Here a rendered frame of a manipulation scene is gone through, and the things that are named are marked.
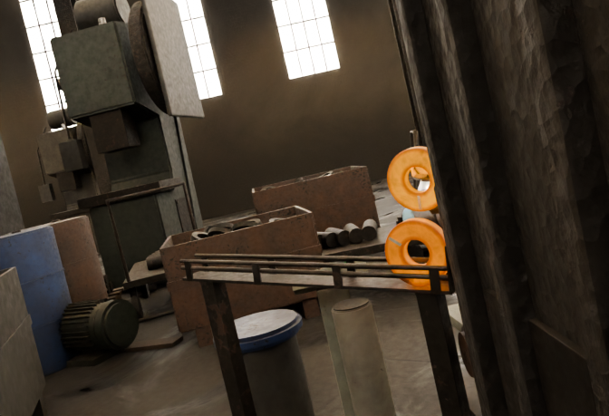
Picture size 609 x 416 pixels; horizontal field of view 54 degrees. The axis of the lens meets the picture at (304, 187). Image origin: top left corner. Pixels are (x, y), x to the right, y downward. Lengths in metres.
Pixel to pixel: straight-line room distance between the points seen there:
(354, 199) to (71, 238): 2.29
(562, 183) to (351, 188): 4.61
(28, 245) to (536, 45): 3.67
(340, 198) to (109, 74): 2.58
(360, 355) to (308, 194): 3.42
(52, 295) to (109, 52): 2.85
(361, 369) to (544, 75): 1.35
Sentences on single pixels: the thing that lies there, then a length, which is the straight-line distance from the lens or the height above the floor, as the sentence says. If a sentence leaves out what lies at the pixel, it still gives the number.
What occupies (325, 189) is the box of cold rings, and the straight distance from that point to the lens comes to 5.08.
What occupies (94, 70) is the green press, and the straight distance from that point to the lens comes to 6.21.
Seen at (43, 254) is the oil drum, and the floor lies 0.72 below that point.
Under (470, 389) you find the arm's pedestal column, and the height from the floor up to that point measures 0.02.
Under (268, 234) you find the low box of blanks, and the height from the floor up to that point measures 0.55.
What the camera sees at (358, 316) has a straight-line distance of 1.72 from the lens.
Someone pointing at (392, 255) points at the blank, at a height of 0.71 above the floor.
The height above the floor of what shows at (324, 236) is 0.41.
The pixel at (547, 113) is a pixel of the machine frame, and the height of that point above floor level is 0.97.
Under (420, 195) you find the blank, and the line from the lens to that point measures 1.43.
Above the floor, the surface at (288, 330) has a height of 0.41.
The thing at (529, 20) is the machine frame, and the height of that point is 1.05.
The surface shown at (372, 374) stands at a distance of 1.78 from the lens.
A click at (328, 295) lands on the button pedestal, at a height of 0.53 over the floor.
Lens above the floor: 0.98
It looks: 3 degrees down
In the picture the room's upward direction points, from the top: 13 degrees counter-clockwise
